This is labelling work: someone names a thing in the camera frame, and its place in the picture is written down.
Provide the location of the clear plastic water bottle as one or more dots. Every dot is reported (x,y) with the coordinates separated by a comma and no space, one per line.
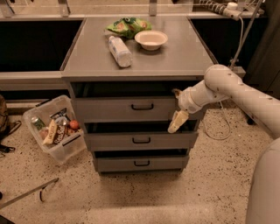
(120,51)

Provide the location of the dark bag at left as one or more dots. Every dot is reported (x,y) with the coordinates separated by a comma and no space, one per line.
(6,127)

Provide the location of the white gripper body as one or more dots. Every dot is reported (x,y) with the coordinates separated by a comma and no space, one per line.
(186,101)

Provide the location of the grey drawer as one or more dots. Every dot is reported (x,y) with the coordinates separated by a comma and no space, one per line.
(123,101)
(140,160)
(128,136)

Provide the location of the white power strip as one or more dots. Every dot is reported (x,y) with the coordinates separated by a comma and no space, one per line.
(229,10)

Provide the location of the white paper bowl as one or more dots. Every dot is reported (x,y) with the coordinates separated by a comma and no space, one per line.
(151,40)

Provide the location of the dark blue snack packet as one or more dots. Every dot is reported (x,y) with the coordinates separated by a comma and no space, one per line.
(61,113)

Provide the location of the grey drawer cabinet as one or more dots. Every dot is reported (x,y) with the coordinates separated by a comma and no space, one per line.
(182,58)

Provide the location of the green chip bag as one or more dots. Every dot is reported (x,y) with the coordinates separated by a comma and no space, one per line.
(128,27)

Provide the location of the metal rod on floor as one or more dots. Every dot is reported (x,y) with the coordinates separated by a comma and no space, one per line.
(19,197)

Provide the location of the clear plastic storage bin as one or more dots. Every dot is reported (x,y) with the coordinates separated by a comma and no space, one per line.
(70,145)

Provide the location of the grey counter rail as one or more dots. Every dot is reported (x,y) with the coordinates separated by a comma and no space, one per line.
(48,80)

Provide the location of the brown snack bag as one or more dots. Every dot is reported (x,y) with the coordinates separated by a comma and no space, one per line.
(61,133)

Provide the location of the yellow snack bar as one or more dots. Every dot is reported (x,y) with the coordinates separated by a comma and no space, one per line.
(51,132)

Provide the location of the grey top drawer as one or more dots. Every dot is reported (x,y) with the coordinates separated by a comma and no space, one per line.
(123,101)

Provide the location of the grey bottom drawer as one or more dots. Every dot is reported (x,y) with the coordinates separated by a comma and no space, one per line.
(140,160)

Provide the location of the grey middle drawer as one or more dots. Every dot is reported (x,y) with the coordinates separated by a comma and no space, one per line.
(128,136)

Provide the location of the red apple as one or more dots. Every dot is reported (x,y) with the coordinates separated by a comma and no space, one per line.
(74,125)

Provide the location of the green soda can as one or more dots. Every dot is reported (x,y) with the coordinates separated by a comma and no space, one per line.
(37,123)

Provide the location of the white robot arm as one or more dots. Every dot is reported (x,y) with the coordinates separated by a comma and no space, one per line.
(221,83)

